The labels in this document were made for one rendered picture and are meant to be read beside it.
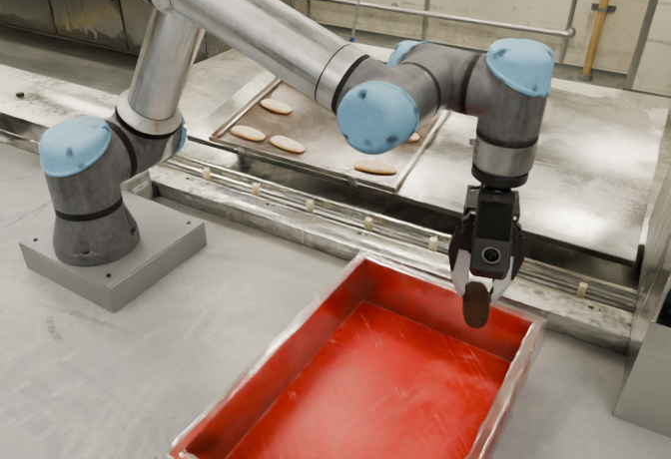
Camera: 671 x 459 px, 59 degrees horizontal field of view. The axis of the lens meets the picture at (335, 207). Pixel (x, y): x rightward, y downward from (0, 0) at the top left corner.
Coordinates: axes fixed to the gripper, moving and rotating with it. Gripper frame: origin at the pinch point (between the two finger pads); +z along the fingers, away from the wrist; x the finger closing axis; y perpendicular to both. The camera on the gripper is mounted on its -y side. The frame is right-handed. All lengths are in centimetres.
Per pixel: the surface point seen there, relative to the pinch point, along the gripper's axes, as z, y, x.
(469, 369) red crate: 16.0, 0.9, -1.1
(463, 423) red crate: 16.1, -9.5, -0.6
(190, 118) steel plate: 17, 80, 82
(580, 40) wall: 73, 390, -77
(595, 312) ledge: 12.2, 14.8, -21.0
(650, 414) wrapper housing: 13.3, -4.1, -26.0
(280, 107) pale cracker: 6, 69, 51
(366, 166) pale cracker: 8, 48, 24
